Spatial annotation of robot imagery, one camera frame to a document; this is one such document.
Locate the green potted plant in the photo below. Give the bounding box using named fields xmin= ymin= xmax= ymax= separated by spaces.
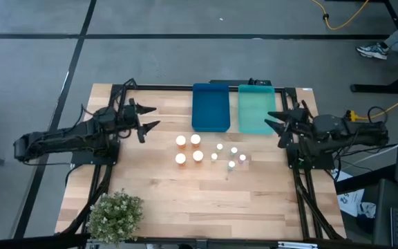
xmin=86 ymin=188 xmax=145 ymax=246

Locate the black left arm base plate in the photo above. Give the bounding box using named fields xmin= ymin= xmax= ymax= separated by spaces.
xmin=70 ymin=138 xmax=121 ymax=166

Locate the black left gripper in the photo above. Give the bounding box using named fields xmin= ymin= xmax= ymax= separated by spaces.
xmin=117 ymin=98 xmax=161 ymax=143

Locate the teal plastic bin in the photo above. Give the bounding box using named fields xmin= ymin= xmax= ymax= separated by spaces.
xmin=237 ymin=84 xmax=276 ymax=135

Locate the yellow extension cable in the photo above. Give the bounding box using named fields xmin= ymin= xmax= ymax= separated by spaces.
xmin=311 ymin=0 xmax=371 ymax=31
xmin=347 ymin=88 xmax=398 ymax=122

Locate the blue plastic bin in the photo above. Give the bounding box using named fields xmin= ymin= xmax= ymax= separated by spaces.
xmin=191 ymin=82 xmax=231 ymax=133

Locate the black bracket behind bins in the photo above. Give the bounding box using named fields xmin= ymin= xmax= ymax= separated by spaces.
xmin=208 ymin=78 xmax=273 ymax=87

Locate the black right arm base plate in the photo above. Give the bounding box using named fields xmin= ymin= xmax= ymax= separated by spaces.
xmin=286 ymin=143 xmax=335 ymax=170

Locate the person's shoe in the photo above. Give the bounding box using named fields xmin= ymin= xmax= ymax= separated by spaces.
xmin=356 ymin=41 xmax=390 ymax=60

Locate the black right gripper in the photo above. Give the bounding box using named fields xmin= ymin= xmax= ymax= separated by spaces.
xmin=264 ymin=107 xmax=314 ymax=148

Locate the black metal table frame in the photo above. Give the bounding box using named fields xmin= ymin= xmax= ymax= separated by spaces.
xmin=55 ymin=82 xmax=348 ymax=249

